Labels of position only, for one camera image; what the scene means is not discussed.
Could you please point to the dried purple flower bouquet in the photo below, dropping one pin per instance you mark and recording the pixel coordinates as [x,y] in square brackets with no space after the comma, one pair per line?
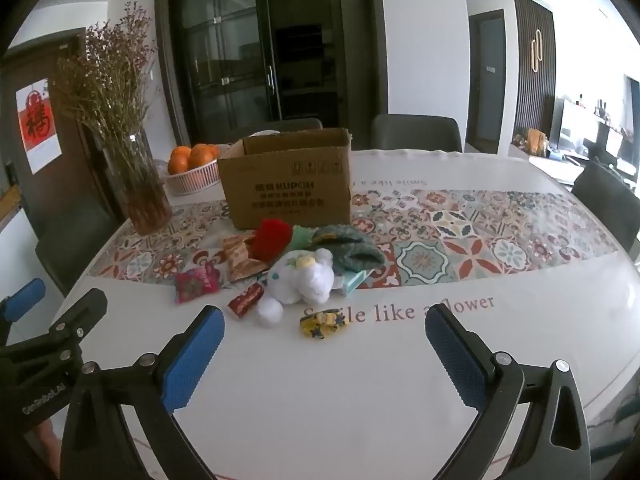
[110,75]

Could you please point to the grey interior door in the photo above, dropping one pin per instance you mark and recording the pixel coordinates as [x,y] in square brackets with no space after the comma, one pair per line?
[487,80]

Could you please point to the red and white door poster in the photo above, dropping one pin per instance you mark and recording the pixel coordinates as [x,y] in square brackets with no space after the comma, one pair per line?
[37,125]

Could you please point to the orange fruit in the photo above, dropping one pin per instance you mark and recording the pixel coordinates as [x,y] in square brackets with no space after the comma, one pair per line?
[178,159]
[202,156]

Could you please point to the gold wall ornament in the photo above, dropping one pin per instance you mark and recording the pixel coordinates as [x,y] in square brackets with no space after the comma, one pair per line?
[537,50]

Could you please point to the dark glass door cabinet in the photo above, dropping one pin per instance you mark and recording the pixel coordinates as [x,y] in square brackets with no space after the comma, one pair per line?
[235,45]

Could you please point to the red and green plush flower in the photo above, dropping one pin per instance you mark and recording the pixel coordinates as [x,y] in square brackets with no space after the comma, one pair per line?
[270,237]

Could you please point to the grey dining chair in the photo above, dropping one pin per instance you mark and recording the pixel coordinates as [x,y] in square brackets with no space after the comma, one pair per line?
[605,200]
[70,240]

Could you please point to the dark slatted wall panel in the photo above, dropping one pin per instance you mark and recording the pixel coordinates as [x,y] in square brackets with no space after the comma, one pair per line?
[522,90]

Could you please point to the cluttered white desk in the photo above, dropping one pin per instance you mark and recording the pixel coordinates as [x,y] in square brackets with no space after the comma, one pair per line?
[555,165]

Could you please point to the brown cardboard box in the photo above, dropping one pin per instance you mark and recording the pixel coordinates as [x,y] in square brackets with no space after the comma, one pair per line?
[285,190]

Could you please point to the person's left forearm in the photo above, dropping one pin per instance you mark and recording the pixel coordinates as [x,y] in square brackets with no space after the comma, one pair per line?
[49,442]

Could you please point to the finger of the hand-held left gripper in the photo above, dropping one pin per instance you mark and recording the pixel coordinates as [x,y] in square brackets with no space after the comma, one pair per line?
[25,300]
[82,310]

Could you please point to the grey-green plush toy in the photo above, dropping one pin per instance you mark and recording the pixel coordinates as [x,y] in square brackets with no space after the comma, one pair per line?
[355,255]

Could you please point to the small red snack packet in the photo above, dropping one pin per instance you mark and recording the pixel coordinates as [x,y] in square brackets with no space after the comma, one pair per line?
[245,301]

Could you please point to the grey chair back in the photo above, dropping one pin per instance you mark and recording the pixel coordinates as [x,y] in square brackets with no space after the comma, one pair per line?
[415,132]

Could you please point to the dark brown wooden door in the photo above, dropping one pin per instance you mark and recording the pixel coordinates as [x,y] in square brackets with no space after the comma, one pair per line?
[70,160]

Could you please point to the light blue tissue pack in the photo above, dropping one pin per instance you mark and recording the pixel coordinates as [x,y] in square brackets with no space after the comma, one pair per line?
[352,282]

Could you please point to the small yellow plush toy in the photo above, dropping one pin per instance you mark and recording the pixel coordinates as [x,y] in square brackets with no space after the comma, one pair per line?
[322,325]

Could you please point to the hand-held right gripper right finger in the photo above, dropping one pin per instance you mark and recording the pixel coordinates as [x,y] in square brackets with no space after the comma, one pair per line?
[452,355]

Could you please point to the white basket of oranges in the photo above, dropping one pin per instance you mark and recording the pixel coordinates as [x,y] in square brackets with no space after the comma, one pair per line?
[192,182]

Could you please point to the white plush toy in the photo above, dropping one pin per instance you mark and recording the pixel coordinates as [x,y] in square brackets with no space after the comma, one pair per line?
[310,280]

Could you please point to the glass vase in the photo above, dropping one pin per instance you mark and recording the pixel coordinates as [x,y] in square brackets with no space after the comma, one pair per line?
[142,195]

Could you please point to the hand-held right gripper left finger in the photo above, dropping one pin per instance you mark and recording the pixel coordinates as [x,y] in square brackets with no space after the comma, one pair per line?
[195,360]

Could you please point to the pink-red snack packet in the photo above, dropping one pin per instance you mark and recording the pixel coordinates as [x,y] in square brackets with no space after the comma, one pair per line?
[195,282]

